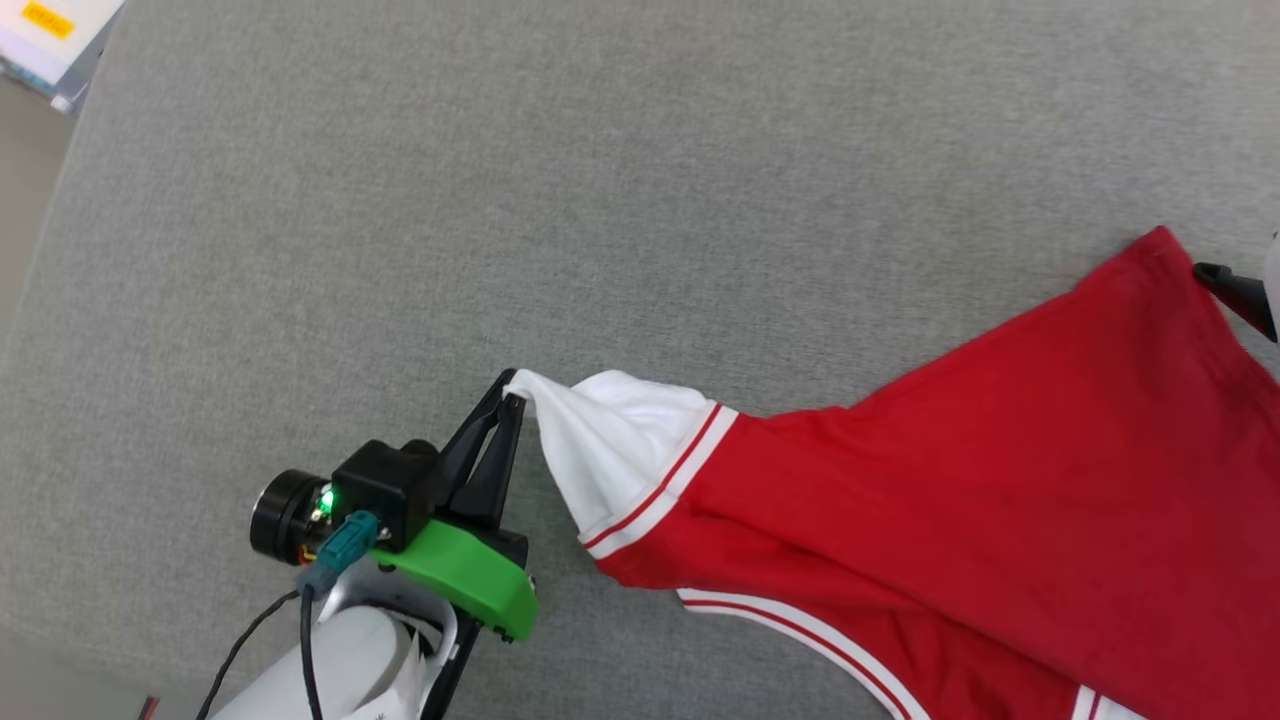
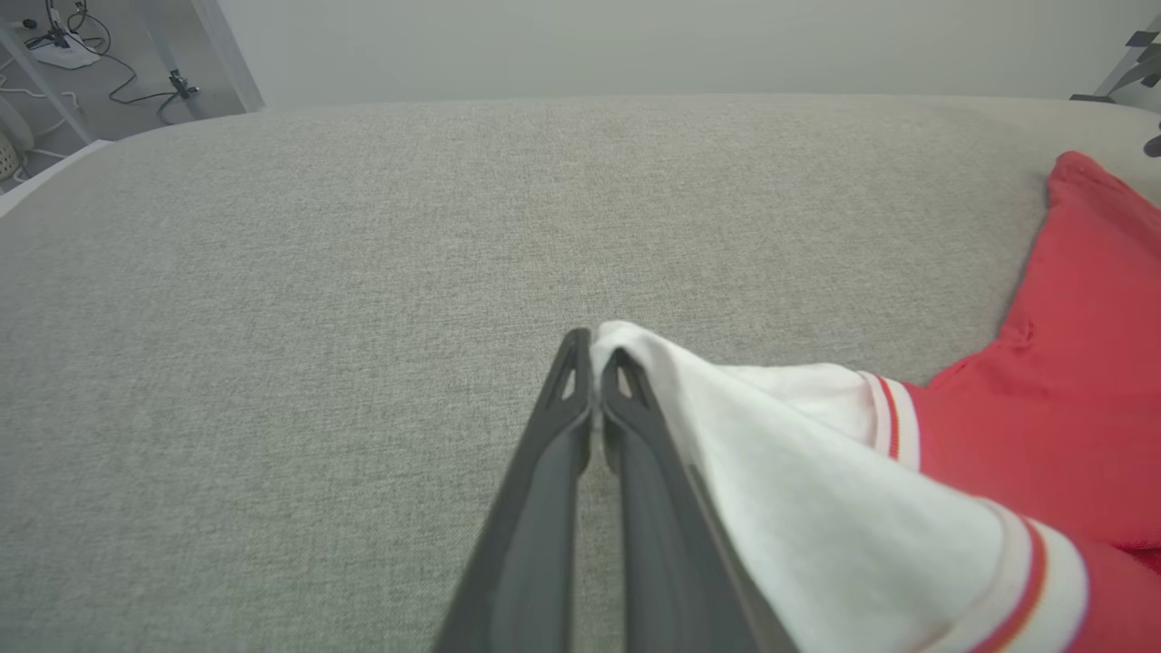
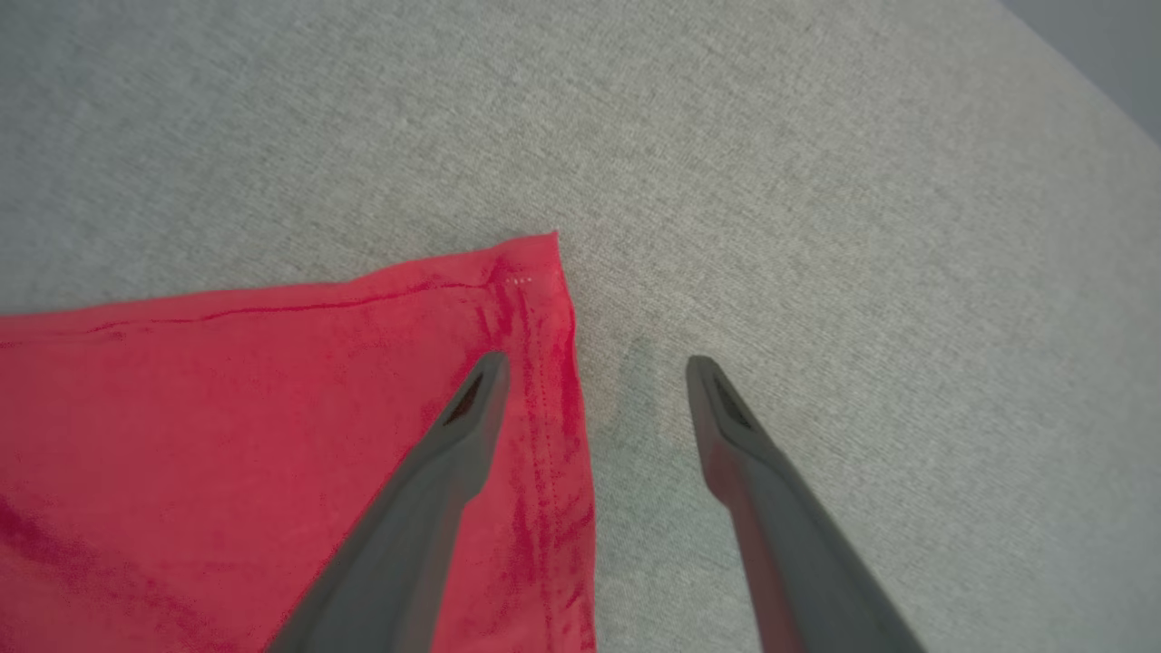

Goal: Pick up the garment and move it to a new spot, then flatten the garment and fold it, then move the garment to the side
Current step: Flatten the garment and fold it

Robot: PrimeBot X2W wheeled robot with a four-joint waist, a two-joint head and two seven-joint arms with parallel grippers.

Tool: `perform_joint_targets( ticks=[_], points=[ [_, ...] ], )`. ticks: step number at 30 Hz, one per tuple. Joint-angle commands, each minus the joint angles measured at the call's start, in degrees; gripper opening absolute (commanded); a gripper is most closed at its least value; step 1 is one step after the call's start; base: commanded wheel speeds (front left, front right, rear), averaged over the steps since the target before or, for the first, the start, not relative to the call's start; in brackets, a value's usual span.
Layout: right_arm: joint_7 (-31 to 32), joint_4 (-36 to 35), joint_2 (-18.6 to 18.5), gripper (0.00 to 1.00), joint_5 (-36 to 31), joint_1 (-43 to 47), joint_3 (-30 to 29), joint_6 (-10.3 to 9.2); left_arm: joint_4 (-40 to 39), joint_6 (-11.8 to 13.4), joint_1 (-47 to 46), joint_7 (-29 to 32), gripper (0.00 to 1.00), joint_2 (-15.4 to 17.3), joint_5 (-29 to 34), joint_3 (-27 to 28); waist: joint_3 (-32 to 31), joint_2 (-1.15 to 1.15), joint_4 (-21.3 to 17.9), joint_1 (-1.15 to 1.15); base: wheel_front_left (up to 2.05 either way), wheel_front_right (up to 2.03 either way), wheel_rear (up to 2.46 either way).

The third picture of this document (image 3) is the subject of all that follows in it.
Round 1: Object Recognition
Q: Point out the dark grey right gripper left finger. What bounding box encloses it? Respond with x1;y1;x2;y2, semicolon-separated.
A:
266;351;512;653

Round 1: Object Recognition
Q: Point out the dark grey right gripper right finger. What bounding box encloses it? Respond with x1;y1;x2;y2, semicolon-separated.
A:
686;355;926;653

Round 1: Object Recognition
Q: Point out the red and white jersey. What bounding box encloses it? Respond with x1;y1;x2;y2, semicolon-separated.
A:
0;231;600;653

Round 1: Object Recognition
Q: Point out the grey fabric sofa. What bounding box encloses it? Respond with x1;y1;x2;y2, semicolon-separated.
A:
0;0;1161;653

